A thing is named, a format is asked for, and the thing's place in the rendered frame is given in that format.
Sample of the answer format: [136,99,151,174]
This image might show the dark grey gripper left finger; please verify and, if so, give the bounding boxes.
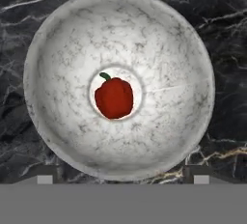
[13,164,64,185]

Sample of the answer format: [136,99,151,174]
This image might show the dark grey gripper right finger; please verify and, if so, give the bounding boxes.
[182,164,235,185]

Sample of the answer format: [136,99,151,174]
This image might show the red bell pepper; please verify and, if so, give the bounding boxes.
[94,71,134,120]

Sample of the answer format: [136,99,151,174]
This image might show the white marble bowl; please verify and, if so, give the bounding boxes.
[22,0,216,182]

